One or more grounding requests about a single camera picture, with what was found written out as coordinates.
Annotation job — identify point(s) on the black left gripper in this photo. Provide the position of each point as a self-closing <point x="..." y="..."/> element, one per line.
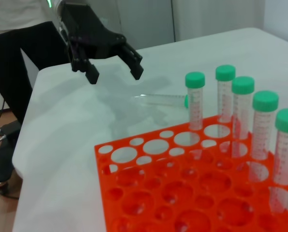
<point x="102" y="44"/>

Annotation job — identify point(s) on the person in white shirt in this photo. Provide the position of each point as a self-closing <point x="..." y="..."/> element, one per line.
<point x="13" y="14"/>

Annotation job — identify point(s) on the orange plastic test tube rack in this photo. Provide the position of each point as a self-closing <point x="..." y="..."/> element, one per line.
<point x="194" y="188"/>

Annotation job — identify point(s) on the clear test tube green cap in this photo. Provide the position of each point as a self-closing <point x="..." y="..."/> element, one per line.
<point x="163" y="100"/>
<point x="243" y="84"/>
<point x="287" y="119"/>
<point x="225" y="72"/>
<point x="265" y="100"/>
<point x="194" y="82"/>

